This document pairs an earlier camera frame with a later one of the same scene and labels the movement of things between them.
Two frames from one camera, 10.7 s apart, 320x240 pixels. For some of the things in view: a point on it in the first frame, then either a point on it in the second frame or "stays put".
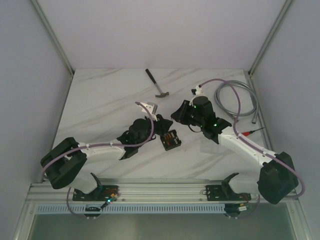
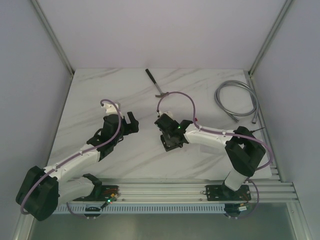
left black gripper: (161, 124) -> (127, 124)
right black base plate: (225, 192) stays put
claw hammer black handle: (152, 77) stays put
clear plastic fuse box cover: (208, 146) stays put
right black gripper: (180, 114) -> (163, 133)
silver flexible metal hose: (255, 108) stays put
